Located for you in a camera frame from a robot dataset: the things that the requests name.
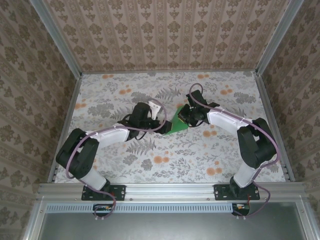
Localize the green paper sheet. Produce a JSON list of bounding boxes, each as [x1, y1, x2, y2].
[[163, 106, 189, 137]]

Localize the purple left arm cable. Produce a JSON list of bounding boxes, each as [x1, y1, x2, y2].
[[65, 98, 168, 222]]

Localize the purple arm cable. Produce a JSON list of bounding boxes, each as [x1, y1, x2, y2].
[[65, 98, 168, 222], [189, 83, 280, 221]]

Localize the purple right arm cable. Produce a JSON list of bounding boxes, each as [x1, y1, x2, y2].
[[189, 83, 280, 221]]

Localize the wide aluminium mounting rail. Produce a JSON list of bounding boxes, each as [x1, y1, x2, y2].
[[37, 182, 310, 202]]

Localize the aluminium frame post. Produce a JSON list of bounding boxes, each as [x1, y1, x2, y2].
[[29, 0, 83, 78], [254, 0, 300, 77]]

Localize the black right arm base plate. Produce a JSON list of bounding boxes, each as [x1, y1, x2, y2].
[[214, 184, 261, 201]]

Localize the small electronics board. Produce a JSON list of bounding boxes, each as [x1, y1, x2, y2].
[[93, 203, 113, 217], [231, 202, 251, 216]]

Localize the floral patterned table cover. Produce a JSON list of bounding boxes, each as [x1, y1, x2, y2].
[[53, 71, 288, 185]]

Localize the aluminium side rail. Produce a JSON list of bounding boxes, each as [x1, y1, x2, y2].
[[253, 71, 296, 183], [47, 73, 85, 185]]

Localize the grey metal sheet panel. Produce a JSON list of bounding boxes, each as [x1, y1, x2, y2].
[[37, 212, 310, 240]]

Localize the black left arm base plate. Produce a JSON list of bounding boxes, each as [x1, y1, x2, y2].
[[81, 184, 126, 201]]

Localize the short aluminium frame beam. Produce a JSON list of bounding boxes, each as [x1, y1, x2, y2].
[[22, 201, 48, 240], [294, 201, 320, 240]]

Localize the grey slotted cable duct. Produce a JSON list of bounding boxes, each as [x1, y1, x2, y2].
[[45, 202, 251, 214]]

